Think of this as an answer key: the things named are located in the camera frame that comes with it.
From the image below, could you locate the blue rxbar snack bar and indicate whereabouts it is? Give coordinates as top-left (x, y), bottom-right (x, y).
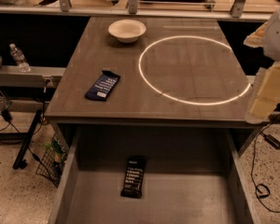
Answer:
top-left (85, 70), bottom-right (120, 101)

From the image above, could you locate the black power adapter with cable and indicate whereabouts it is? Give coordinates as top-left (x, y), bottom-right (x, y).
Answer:
top-left (261, 133), bottom-right (280, 149)

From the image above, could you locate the black wire basket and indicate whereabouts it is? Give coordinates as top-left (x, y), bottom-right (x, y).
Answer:
top-left (35, 134), bottom-right (67, 187)

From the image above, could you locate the open grey top drawer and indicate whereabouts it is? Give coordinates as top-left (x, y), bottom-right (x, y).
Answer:
top-left (48, 125), bottom-right (260, 224)

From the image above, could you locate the black floor cable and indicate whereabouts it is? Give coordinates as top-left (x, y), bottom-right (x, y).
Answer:
top-left (249, 133), bottom-right (280, 214)

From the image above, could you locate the white ceramic bowl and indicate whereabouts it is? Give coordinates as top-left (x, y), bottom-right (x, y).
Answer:
top-left (108, 20), bottom-right (147, 43)

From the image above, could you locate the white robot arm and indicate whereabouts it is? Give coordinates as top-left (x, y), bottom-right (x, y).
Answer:
top-left (244, 8), bottom-right (280, 124)

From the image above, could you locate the black rxbar chocolate bar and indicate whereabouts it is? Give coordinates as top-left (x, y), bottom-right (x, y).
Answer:
top-left (120, 157), bottom-right (147, 199)

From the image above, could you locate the grey side bench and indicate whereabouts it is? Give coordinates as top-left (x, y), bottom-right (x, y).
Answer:
top-left (0, 65), bottom-right (65, 88)

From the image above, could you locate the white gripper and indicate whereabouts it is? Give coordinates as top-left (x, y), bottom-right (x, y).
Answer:
top-left (245, 62), bottom-right (280, 124)

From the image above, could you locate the black bench leg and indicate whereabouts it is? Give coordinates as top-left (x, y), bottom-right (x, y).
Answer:
top-left (13, 110), bottom-right (42, 170)

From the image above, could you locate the metal railing frame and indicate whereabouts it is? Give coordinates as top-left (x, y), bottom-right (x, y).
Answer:
top-left (0, 0), bottom-right (280, 21)

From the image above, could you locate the grey counter cabinet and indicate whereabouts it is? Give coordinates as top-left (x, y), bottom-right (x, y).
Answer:
top-left (47, 17), bottom-right (260, 145)

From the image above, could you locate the clear plastic water bottle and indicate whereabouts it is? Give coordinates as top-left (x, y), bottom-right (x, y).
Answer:
top-left (9, 44), bottom-right (31, 73)

